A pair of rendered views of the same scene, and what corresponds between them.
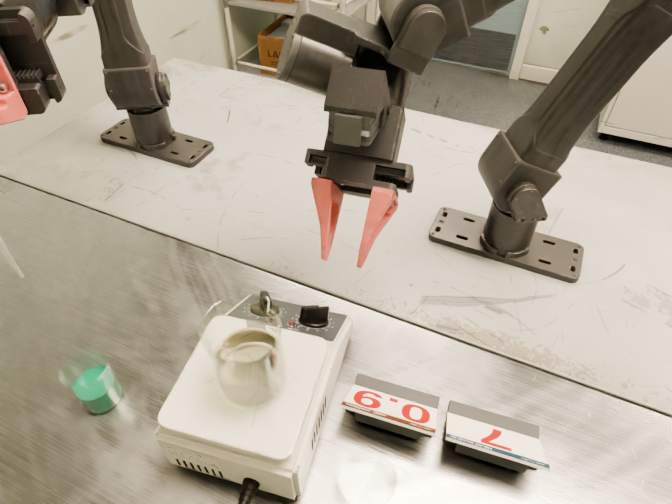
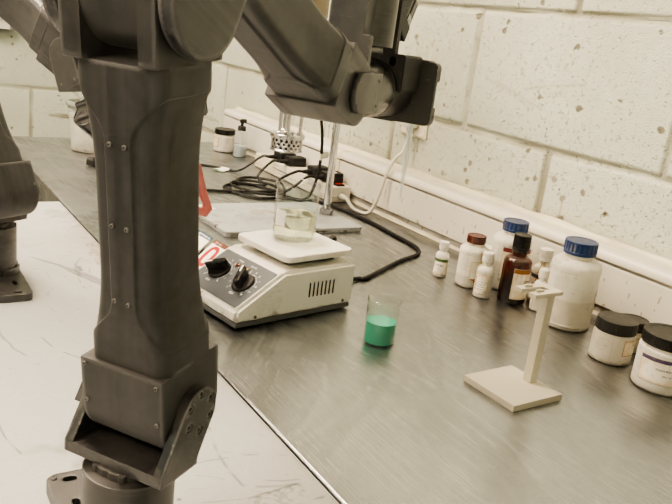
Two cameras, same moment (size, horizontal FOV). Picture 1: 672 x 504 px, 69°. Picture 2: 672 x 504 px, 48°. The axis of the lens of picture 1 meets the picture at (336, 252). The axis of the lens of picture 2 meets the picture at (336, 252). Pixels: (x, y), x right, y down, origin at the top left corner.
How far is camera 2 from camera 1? 1.24 m
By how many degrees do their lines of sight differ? 112
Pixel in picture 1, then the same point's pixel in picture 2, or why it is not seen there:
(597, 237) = not seen: outside the picture
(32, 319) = (426, 400)
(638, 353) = (50, 236)
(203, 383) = (319, 246)
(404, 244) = (56, 306)
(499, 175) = (28, 183)
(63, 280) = (388, 416)
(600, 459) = not seen: hidden behind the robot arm
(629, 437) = not seen: hidden behind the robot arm
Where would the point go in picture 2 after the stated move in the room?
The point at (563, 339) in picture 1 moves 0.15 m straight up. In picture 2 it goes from (72, 251) to (75, 155)
